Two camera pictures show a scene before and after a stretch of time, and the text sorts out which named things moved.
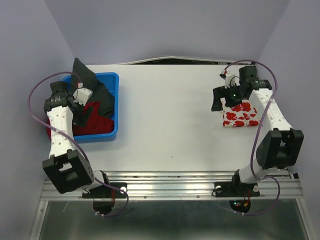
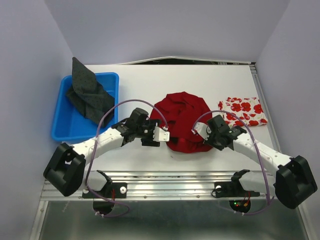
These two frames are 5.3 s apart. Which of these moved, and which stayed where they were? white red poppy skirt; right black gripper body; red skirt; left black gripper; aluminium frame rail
Moved: right black gripper body; left black gripper; red skirt
Stayed: white red poppy skirt; aluminium frame rail
